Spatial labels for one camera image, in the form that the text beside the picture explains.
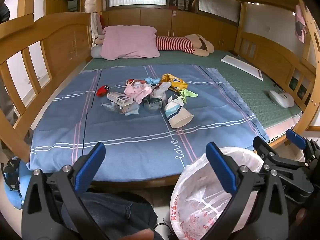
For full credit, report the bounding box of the grey small pillow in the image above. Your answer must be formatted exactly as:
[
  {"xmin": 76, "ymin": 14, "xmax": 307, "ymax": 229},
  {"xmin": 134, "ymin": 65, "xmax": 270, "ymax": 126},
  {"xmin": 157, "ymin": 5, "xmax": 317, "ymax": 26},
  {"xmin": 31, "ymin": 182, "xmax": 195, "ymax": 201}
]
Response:
[{"xmin": 90, "ymin": 45, "xmax": 103, "ymax": 58}]

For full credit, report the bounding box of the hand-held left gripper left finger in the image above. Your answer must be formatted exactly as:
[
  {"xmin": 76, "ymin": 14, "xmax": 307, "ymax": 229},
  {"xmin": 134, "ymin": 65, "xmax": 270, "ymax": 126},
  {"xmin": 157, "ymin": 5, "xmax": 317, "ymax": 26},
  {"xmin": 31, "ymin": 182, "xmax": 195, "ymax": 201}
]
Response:
[{"xmin": 21, "ymin": 142, "xmax": 110, "ymax": 240}]

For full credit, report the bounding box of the blue white paper cup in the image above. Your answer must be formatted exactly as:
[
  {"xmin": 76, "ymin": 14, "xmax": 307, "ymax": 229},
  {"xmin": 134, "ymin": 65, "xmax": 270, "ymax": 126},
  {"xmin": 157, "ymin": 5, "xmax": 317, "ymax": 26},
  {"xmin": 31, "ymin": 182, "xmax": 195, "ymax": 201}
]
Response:
[{"xmin": 164, "ymin": 100, "xmax": 194, "ymax": 129}]

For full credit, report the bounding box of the yellow snack bag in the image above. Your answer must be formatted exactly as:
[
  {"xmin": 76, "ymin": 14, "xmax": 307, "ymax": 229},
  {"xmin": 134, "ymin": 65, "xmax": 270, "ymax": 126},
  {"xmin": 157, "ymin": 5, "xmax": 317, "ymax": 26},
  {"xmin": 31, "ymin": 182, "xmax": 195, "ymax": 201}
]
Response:
[{"xmin": 160, "ymin": 74, "xmax": 188, "ymax": 92}]

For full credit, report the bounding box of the small red packet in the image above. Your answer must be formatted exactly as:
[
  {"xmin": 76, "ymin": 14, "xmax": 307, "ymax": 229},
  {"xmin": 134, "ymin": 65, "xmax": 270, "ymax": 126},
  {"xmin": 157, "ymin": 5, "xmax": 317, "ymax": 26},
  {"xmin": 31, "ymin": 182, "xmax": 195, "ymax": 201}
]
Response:
[{"xmin": 97, "ymin": 85, "xmax": 110, "ymax": 97}]

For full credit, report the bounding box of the clear plastic wrapper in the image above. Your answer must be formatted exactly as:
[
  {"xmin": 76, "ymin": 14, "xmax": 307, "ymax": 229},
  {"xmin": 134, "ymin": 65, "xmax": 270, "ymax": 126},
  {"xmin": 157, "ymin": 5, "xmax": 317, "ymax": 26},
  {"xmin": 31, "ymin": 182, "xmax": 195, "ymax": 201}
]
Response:
[{"xmin": 101, "ymin": 101, "xmax": 139, "ymax": 116}]

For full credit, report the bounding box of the pink hanging cloth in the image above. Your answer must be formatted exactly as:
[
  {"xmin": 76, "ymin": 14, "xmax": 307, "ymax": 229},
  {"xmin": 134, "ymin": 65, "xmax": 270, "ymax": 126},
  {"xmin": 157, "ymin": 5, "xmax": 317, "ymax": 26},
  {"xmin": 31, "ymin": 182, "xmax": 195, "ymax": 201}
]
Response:
[{"xmin": 294, "ymin": 4, "xmax": 309, "ymax": 44}]

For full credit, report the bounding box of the red striped plush toy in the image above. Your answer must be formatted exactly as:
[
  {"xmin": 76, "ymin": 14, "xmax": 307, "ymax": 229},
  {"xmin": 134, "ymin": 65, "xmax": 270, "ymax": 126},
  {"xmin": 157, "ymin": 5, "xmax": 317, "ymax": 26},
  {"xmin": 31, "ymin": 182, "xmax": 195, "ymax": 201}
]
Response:
[{"xmin": 155, "ymin": 34, "xmax": 215, "ymax": 57}]

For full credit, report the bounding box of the white hanging cloth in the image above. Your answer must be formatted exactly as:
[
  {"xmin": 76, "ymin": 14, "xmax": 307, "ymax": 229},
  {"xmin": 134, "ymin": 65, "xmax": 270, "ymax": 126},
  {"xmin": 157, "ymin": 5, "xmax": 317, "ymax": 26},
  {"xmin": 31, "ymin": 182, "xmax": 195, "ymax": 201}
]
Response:
[{"xmin": 90, "ymin": 12, "xmax": 100, "ymax": 40}]

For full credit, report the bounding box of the black openwork object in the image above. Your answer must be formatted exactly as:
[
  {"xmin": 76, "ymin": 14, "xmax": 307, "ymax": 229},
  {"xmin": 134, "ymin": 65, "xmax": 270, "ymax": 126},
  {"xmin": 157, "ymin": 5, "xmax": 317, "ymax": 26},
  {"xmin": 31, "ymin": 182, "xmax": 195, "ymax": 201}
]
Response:
[{"xmin": 0, "ymin": 156, "xmax": 21, "ymax": 196}]

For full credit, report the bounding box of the blue striped blanket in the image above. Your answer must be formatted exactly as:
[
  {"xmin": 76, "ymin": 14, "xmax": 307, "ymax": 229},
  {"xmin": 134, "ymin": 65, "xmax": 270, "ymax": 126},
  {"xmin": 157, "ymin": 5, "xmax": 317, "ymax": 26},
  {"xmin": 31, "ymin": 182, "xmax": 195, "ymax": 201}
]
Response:
[{"xmin": 25, "ymin": 64, "xmax": 270, "ymax": 182}]

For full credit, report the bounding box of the pink mattress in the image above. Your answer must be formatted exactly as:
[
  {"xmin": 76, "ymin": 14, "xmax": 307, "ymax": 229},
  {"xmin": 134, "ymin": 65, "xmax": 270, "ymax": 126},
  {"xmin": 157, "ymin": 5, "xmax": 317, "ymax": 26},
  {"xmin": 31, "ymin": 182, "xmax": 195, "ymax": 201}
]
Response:
[{"xmin": 265, "ymin": 115, "xmax": 304, "ymax": 143}]

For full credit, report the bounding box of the white oval appliance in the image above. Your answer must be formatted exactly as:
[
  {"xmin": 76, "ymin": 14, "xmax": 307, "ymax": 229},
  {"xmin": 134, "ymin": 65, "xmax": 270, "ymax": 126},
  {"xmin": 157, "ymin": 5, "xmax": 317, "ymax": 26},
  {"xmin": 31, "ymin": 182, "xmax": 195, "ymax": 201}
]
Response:
[{"xmin": 268, "ymin": 90, "xmax": 295, "ymax": 109}]

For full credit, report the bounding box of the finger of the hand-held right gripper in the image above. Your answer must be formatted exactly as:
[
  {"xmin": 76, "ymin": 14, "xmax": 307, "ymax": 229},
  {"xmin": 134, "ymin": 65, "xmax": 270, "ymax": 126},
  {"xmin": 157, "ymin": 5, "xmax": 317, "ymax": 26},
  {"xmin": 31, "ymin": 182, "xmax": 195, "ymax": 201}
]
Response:
[
  {"xmin": 252, "ymin": 136, "xmax": 309, "ymax": 172},
  {"xmin": 286, "ymin": 129, "xmax": 320, "ymax": 167}
]

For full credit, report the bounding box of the pink pillow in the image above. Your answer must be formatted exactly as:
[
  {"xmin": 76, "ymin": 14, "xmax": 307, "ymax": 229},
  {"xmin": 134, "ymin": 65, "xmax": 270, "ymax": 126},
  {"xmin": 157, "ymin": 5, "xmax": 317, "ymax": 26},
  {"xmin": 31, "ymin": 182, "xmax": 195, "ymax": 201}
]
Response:
[{"xmin": 99, "ymin": 25, "xmax": 161, "ymax": 60}]

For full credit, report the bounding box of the light green plastic wrapper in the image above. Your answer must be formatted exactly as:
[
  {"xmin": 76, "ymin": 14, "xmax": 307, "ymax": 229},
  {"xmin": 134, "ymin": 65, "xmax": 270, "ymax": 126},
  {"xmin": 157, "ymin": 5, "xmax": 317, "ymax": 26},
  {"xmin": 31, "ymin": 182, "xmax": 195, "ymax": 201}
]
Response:
[{"xmin": 179, "ymin": 89, "xmax": 199, "ymax": 104}]

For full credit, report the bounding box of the pink bag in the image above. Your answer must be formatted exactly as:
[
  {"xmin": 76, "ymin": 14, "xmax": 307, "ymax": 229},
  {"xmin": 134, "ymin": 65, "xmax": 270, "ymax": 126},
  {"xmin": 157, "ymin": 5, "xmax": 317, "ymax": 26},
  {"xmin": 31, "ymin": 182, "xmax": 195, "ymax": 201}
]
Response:
[{"xmin": 124, "ymin": 80, "xmax": 152, "ymax": 104}]

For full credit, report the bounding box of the grey white plastic wrapper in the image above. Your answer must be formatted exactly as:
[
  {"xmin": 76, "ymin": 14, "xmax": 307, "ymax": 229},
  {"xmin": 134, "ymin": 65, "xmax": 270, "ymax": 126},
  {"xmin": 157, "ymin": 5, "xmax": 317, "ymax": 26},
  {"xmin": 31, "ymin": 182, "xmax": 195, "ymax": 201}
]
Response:
[{"xmin": 150, "ymin": 82, "xmax": 172, "ymax": 105}]

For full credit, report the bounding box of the white long board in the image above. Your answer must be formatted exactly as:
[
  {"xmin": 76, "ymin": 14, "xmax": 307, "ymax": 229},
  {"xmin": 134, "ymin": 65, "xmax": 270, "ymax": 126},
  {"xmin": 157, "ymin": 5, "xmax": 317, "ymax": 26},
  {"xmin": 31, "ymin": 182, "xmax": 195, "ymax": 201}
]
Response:
[{"xmin": 221, "ymin": 54, "xmax": 264, "ymax": 81}]

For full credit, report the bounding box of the white cardboard box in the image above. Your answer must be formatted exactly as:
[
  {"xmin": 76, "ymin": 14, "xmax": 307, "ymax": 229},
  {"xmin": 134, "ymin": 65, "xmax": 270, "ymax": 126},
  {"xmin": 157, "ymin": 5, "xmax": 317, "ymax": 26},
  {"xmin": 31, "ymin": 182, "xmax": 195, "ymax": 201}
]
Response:
[{"xmin": 107, "ymin": 92, "xmax": 134, "ymax": 106}]

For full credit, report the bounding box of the wooden bunk bed frame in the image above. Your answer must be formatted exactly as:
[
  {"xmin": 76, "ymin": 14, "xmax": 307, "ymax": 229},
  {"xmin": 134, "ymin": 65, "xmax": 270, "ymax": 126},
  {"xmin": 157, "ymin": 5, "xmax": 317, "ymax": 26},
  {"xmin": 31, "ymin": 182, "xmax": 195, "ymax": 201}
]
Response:
[{"xmin": 0, "ymin": 0, "xmax": 320, "ymax": 188}]

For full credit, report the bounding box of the beige plush toy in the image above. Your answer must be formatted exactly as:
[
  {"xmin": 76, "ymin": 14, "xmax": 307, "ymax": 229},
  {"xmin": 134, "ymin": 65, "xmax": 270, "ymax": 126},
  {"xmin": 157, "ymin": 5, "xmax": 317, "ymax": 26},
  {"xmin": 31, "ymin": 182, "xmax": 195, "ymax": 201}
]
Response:
[{"xmin": 92, "ymin": 34, "xmax": 105, "ymax": 47}]

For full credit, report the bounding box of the green bed mat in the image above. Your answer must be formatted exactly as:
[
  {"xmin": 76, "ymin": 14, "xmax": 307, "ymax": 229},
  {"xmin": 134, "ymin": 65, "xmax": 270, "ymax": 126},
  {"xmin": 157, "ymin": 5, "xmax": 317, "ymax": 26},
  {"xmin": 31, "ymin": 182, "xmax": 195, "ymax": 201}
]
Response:
[{"xmin": 80, "ymin": 50, "xmax": 304, "ymax": 130}]

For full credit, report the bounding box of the white plastic bag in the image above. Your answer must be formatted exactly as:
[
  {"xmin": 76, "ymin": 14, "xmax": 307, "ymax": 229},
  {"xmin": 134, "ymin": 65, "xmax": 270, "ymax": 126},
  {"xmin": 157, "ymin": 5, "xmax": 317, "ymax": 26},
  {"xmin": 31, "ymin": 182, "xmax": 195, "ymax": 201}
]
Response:
[{"xmin": 169, "ymin": 147, "xmax": 265, "ymax": 240}]

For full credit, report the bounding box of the black cable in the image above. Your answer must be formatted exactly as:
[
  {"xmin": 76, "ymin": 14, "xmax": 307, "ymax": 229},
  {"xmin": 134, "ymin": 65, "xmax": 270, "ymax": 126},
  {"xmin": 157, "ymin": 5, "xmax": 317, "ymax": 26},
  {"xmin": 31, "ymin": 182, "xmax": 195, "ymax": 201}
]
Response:
[{"xmin": 155, "ymin": 217, "xmax": 175, "ymax": 240}]

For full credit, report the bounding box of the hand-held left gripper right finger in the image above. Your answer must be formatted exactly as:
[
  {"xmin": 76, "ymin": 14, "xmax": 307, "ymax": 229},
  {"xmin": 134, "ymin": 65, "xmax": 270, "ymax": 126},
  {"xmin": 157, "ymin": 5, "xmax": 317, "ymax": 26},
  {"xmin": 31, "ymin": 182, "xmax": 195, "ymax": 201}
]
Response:
[{"xmin": 205, "ymin": 141, "xmax": 290, "ymax": 240}]

